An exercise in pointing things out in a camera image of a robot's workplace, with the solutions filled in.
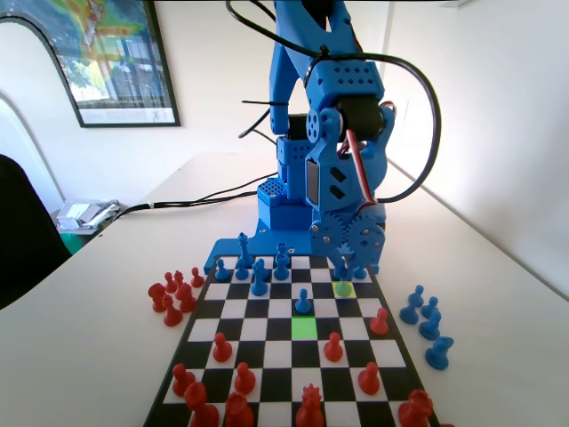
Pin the blue geared gripper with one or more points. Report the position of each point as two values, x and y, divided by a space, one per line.
344 237

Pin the blue chess pawn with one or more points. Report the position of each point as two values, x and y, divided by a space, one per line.
430 307
265 276
412 304
362 278
303 301
221 270
241 273

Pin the red chess pawn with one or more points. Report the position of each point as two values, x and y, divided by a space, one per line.
169 282
379 321
369 379
182 380
221 348
197 278
244 378
332 347

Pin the black and white chessboard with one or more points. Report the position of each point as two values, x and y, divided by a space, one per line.
266 333

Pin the red chess queen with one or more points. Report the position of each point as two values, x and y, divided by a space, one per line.
310 407

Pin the red chess piece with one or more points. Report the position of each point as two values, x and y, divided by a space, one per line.
171 312
239 410
186 298

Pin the red round game piece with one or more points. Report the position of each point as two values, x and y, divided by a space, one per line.
178 280

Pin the black zip tie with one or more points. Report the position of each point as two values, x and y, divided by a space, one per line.
262 102

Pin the stack of papers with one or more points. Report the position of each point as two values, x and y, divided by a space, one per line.
84 213

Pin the black framed poster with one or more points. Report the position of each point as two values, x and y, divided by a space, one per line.
111 66

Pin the black chair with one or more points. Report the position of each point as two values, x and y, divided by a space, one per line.
22 231

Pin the blue base plate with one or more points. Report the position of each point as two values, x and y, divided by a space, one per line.
231 251

